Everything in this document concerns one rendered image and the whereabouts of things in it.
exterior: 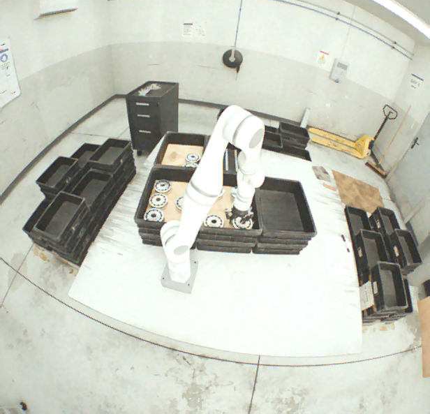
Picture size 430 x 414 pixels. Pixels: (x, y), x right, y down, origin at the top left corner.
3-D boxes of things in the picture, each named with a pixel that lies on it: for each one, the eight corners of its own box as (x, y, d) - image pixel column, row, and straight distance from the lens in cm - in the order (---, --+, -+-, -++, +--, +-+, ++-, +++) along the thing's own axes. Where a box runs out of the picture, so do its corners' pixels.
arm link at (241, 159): (268, 164, 73) (249, 151, 75) (269, 116, 50) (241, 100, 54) (251, 183, 70) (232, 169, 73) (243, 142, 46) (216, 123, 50)
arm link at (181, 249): (198, 197, 54) (185, 176, 60) (165, 260, 71) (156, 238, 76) (225, 199, 59) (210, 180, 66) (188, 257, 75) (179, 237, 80)
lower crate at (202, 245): (250, 255, 116) (256, 244, 106) (195, 251, 112) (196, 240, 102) (246, 200, 138) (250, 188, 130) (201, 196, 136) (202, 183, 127)
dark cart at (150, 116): (163, 162, 277) (160, 97, 233) (133, 157, 294) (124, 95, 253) (178, 139, 322) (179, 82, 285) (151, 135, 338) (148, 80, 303)
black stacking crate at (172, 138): (202, 183, 128) (202, 169, 120) (154, 180, 132) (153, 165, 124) (206, 148, 159) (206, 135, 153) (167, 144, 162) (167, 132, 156)
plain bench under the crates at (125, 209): (305, 359, 193) (362, 352, 135) (109, 320, 183) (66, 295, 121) (303, 212, 253) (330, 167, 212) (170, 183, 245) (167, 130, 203)
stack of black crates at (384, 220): (385, 254, 275) (404, 238, 257) (368, 251, 254) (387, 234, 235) (377, 227, 294) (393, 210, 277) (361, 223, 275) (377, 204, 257)
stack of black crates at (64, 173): (72, 220, 224) (53, 188, 195) (53, 212, 244) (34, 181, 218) (91, 191, 240) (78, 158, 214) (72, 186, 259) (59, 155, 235)
